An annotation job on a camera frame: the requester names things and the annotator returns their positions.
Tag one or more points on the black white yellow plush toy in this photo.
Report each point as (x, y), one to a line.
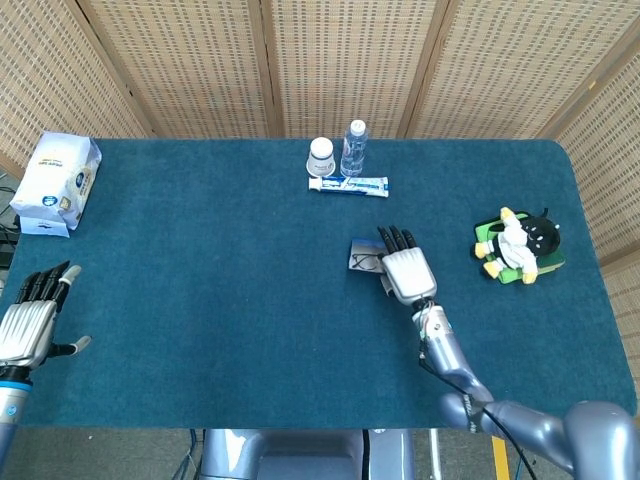
(515, 245)

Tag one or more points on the woven bamboo screen panel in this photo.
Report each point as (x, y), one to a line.
(345, 55)
(615, 165)
(510, 65)
(50, 75)
(190, 65)

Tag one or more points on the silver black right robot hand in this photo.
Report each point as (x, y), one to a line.
(410, 275)

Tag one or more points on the black eyeglasses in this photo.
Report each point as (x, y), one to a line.
(361, 261)

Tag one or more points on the white blue toothpaste tube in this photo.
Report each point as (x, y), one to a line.
(350, 186)

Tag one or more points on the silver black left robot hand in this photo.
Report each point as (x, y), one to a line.
(25, 330)

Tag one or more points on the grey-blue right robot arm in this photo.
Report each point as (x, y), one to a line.
(447, 345)

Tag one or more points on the grey-blue robot torso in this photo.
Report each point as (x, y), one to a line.
(300, 455)

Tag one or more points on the white paper cup blue band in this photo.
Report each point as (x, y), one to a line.
(320, 157)

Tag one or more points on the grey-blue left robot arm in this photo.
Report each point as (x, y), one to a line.
(10, 405)

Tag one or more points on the clear plastic water bottle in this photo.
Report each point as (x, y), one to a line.
(354, 150)

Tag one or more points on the large white tissue pack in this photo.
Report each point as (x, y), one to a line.
(55, 175)

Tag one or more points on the teal table cloth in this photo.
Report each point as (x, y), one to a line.
(200, 300)

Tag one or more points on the blue cardboard glasses case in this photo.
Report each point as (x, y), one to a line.
(365, 246)

